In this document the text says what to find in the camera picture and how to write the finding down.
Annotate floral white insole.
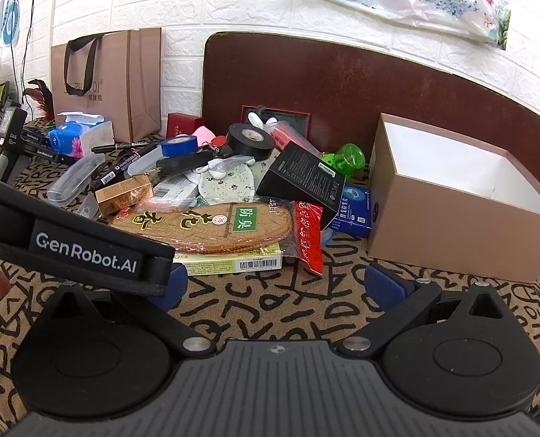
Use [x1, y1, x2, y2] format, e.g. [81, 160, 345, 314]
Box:
[198, 164, 255, 204]

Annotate pink plastic item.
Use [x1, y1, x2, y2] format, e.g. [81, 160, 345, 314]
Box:
[192, 125, 216, 146]

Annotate packaged brown insoles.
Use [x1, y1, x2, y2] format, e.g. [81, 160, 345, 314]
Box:
[110, 197, 323, 274]

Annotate brown cardboard storage box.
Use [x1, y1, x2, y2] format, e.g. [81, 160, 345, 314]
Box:
[368, 114, 540, 283]

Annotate dark red headboard panel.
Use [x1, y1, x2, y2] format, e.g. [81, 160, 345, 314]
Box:
[202, 32, 540, 182]

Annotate red open gift box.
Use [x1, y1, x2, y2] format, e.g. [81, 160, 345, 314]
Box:
[240, 105, 311, 138]

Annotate yellow medicine box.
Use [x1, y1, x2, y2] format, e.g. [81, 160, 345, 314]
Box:
[174, 243, 283, 276]

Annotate brown paper shopping bag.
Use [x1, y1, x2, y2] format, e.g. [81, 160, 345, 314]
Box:
[51, 28, 161, 142]

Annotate small red jewelry box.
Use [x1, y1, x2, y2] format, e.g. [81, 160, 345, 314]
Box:
[166, 113, 205, 138]

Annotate letter pattern table cloth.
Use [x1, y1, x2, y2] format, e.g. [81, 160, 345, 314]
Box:
[0, 117, 540, 433]

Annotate green plastic toy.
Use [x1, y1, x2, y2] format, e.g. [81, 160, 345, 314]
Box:
[321, 143, 366, 178]

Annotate blue medicine box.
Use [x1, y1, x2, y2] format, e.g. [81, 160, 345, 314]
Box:
[330, 184, 371, 239]

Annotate blue tissue pack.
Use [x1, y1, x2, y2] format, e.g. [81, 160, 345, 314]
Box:
[48, 111, 115, 159]

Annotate black marker pen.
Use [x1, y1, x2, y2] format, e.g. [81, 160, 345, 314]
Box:
[91, 141, 154, 154]

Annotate gold rectangular box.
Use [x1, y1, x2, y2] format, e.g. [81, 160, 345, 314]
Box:
[95, 175, 153, 217]

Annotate clear plastic case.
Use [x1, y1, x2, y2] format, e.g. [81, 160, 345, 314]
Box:
[47, 153, 105, 207]

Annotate black marker with barcode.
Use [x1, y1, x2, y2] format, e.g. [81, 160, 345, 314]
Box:
[90, 141, 157, 192]

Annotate black electrical tape roll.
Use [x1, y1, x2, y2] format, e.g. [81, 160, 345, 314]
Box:
[221, 123, 276, 161]

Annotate black product box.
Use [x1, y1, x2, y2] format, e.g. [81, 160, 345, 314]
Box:
[256, 142, 345, 230]

